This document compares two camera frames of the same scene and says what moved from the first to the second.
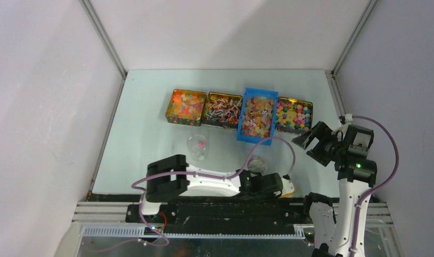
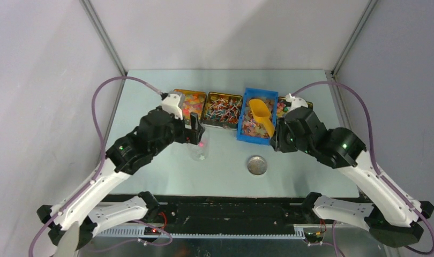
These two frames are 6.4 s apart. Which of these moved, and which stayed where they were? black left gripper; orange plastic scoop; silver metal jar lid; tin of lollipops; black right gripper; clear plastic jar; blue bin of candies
Moved: black right gripper; black left gripper; orange plastic scoop
Stayed: silver metal jar lid; clear plastic jar; blue bin of candies; tin of lollipops
